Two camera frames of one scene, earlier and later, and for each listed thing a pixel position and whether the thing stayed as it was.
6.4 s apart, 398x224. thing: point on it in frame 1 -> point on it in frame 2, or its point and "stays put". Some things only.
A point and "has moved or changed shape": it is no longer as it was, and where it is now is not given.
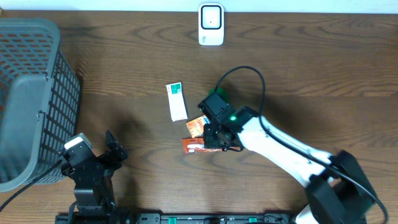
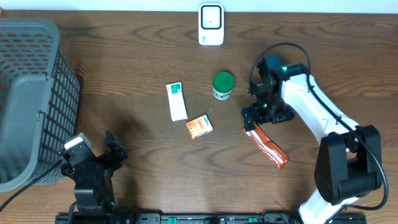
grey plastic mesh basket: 40,101 stays put
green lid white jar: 221,92 has moved or changed shape
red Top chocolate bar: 195,145 has moved or changed shape
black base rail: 177,218 stays put
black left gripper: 114,161 stays put
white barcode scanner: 211,24 stays put
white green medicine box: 177,101 stays put
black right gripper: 209,140 -> 285,114
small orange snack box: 196,127 stays put
